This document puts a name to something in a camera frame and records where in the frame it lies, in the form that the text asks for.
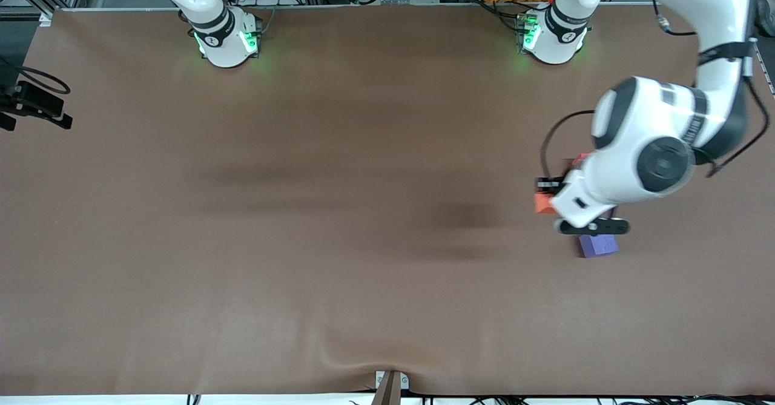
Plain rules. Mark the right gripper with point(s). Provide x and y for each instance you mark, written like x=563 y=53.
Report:
x=37 y=103

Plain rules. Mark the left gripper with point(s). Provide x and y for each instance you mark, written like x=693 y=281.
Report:
x=560 y=182

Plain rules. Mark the orange foam block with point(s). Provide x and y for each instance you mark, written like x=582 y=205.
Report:
x=543 y=204

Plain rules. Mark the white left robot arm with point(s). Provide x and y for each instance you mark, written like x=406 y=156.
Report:
x=642 y=120

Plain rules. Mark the red foam block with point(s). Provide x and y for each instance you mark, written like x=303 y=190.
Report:
x=581 y=159

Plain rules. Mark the purple-blue foam block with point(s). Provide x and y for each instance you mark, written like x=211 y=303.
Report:
x=596 y=246

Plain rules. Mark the brown wooden bar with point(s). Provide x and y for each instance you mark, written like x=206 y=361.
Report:
x=389 y=393

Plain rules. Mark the brown table mat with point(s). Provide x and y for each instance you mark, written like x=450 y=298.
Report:
x=303 y=272

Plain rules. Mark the dark grey round object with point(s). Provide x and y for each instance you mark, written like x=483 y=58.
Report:
x=766 y=16

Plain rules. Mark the silver table clamp bracket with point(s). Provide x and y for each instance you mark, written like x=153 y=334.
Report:
x=380 y=381

